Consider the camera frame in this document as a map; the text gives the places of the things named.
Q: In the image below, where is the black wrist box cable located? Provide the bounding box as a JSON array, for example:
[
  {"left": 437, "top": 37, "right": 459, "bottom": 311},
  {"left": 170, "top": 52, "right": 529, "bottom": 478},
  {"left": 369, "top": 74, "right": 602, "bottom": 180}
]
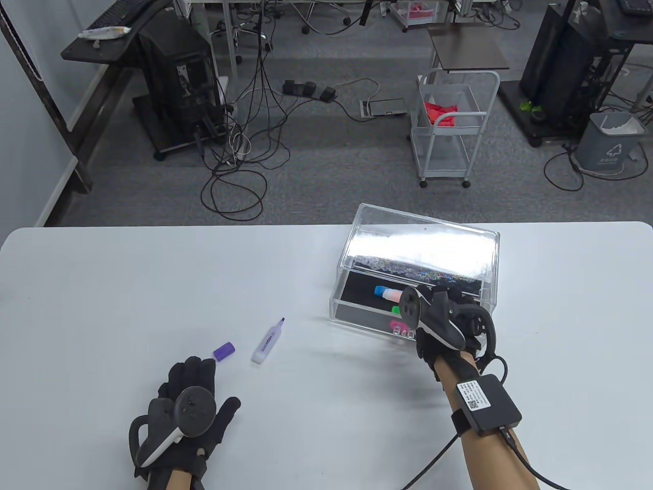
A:
[{"left": 497, "top": 426, "right": 580, "bottom": 490}]

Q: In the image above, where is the black white left hand controller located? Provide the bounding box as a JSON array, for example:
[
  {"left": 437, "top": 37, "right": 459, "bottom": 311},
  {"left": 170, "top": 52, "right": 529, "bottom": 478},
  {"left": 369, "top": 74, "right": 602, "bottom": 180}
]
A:
[{"left": 129, "top": 386, "right": 218, "bottom": 468}]

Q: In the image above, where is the black right hand controller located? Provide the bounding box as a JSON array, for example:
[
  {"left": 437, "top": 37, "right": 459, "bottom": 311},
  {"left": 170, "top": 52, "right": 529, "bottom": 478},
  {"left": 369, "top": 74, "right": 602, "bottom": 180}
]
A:
[{"left": 399, "top": 287, "right": 498, "bottom": 359}]

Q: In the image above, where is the grey trash bin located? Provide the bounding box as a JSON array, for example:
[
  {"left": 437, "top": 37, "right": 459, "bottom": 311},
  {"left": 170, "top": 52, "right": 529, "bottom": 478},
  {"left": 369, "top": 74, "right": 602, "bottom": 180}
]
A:
[{"left": 576, "top": 112, "right": 649, "bottom": 172}]

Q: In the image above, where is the person's right forearm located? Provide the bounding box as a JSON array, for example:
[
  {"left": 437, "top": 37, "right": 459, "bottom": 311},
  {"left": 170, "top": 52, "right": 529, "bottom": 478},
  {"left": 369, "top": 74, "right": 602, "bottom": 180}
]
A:
[{"left": 436, "top": 351, "right": 554, "bottom": 490}]

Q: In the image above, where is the red cloth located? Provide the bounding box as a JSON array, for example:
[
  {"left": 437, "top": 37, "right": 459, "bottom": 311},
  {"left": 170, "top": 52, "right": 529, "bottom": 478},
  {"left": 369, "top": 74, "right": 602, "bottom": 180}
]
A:
[{"left": 424, "top": 102, "right": 459, "bottom": 129}]

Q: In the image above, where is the person's right hand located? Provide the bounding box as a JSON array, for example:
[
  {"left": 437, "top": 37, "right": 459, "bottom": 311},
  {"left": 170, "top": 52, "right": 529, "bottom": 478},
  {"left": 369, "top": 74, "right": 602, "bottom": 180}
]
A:
[{"left": 415, "top": 285, "right": 495, "bottom": 381}]

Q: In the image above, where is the black keyboard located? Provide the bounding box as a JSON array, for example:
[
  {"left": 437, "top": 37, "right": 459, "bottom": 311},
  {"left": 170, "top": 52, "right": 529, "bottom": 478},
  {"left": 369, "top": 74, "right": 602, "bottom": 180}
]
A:
[{"left": 84, "top": 0, "right": 155, "bottom": 29}]

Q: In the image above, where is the black square wrist box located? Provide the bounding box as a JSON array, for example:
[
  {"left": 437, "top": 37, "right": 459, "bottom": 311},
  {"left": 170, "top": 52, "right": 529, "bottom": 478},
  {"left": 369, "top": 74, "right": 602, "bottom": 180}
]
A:
[{"left": 451, "top": 374, "right": 523, "bottom": 437}]

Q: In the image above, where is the black power strip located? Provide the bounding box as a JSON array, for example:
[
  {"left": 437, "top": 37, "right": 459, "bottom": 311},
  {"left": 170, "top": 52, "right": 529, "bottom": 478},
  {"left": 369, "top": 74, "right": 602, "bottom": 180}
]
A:
[{"left": 283, "top": 80, "right": 338, "bottom": 103}]

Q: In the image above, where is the brown side table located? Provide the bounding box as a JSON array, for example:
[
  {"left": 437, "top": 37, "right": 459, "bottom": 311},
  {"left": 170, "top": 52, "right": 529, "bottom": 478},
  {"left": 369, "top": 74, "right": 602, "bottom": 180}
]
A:
[{"left": 427, "top": 24, "right": 511, "bottom": 73}]

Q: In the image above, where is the black looped floor cable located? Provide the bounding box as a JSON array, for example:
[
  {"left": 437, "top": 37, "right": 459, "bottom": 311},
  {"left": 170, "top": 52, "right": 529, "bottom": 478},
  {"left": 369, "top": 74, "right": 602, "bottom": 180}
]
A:
[{"left": 543, "top": 142, "right": 653, "bottom": 193}]

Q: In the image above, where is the person's left forearm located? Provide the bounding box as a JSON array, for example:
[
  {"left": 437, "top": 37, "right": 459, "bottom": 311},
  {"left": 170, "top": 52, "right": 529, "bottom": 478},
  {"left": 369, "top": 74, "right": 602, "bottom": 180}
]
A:
[{"left": 153, "top": 470, "right": 194, "bottom": 490}]

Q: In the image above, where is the white tube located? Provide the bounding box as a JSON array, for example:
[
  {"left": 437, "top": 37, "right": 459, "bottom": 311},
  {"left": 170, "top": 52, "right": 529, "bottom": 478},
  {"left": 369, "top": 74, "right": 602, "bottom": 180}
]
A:
[{"left": 78, "top": 26, "right": 132, "bottom": 40}]

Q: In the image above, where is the black desk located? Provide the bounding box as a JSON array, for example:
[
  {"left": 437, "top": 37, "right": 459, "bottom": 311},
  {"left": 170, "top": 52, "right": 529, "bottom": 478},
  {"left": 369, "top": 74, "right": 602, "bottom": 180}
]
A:
[{"left": 60, "top": 0, "right": 217, "bottom": 194}]

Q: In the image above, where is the person's left hand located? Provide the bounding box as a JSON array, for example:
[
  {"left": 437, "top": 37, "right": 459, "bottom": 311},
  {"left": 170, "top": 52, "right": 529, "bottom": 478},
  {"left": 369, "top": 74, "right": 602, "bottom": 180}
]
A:
[{"left": 129, "top": 356, "right": 241, "bottom": 483}]

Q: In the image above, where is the purple highlighter pen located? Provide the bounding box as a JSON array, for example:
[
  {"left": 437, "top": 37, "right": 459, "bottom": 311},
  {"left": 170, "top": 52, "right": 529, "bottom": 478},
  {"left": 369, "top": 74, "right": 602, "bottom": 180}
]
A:
[{"left": 251, "top": 317, "right": 286, "bottom": 364}]

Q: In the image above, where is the clear acrylic drawer box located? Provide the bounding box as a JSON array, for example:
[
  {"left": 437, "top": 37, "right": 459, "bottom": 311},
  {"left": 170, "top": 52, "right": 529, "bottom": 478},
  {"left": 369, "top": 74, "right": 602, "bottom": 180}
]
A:
[{"left": 329, "top": 203, "right": 501, "bottom": 344}]

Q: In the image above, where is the white rolling wire cart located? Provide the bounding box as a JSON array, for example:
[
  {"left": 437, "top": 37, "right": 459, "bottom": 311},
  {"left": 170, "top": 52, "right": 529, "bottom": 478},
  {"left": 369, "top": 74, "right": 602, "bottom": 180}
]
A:
[{"left": 410, "top": 69, "right": 501, "bottom": 189}]

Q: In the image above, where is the thin black cable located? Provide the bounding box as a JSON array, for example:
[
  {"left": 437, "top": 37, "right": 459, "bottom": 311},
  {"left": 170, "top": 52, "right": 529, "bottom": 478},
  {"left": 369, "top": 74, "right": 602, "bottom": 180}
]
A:
[{"left": 402, "top": 434, "right": 456, "bottom": 490}]

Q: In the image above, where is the floor socket box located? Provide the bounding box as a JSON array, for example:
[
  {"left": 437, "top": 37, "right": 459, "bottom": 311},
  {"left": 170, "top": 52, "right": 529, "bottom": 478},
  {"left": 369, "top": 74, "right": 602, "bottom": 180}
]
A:
[{"left": 359, "top": 98, "right": 409, "bottom": 121}]

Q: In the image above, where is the tangle of black floor cables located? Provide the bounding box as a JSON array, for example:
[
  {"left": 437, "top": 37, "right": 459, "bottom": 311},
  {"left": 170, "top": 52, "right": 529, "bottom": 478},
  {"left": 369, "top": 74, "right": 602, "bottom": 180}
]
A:
[{"left": 200, "top": 0, "right": 294, "bottom": 223}]

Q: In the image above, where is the large black computer tower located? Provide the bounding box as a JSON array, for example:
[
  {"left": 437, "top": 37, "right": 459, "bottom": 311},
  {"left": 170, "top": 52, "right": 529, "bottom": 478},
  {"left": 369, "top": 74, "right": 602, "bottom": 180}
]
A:
[{"left": 519, "top": 4, "right": 615, "bottom": 134}]

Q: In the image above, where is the office chair wheel base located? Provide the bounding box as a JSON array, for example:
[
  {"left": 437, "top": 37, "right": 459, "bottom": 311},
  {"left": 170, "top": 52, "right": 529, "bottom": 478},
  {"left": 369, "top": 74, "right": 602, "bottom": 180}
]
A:
[{"left": 300, "top": 0, "right": 353, "bottom": 35}]

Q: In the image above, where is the clear drawer with black liner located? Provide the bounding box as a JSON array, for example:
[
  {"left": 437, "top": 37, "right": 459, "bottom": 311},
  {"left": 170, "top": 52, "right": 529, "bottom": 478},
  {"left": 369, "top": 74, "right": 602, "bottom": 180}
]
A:
[{"left": 329, "top": 267, "right": 484, "bottom": 344}]

